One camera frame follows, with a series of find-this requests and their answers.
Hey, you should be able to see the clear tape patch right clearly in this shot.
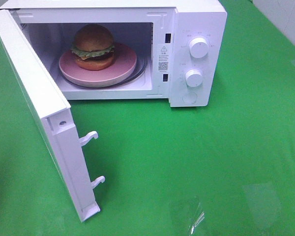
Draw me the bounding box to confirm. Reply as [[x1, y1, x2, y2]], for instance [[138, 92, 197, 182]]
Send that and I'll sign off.
[[242, 182, 281, 230]]

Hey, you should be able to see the white microwave knob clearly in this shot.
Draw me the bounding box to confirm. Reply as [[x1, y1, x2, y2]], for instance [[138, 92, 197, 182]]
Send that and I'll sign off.
[[185, 69, 203, 88], [189, 37, 209, 59]]

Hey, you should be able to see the round door release button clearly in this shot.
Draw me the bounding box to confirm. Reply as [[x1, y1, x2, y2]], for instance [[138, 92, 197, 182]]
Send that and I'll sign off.
[[182, 92, 198, 104]]

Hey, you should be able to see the clear tape patch centre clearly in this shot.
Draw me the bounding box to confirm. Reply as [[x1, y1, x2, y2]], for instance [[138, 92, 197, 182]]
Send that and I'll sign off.
[[169, 197, 211, 236]]

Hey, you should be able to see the lower white microwave knob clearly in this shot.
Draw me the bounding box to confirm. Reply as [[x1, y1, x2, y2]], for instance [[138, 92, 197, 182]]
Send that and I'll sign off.
[[185, 69, 203, 88]]

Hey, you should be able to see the burger with lettuce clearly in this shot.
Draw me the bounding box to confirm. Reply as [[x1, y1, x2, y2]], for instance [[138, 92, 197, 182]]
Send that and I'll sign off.
[[71, 24, 115, 71]]

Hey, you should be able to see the upper white microwave knob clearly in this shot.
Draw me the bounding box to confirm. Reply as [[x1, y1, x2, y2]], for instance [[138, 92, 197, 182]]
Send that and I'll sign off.
[[189, 37, 209, 59]]

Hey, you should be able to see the white microwave oven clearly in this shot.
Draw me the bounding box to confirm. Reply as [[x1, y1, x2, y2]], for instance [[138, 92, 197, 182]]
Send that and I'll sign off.
[[0, 0, 227, 107]]

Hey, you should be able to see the white microwave door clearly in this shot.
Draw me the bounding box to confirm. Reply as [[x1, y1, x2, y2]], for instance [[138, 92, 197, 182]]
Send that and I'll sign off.
[[0, 10, 105, 222]]

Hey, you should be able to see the green table cloth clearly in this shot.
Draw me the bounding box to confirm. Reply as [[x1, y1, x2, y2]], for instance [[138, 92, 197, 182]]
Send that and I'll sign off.
[[0, 0, 295, 236]]

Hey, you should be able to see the clear tape patch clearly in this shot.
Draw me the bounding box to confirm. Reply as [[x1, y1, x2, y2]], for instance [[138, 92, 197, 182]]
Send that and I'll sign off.
[[169, 197, 211, 236], [242, 182, 281, 230]]

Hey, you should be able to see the glass microwave turntable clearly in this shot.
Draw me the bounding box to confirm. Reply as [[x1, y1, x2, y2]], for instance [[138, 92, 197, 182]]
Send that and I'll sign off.
[[63, 56, 148, 89]]

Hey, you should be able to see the pink plate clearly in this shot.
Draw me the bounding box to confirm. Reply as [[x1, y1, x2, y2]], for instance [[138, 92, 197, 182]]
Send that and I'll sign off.
[[59, 43, 138, 88]]

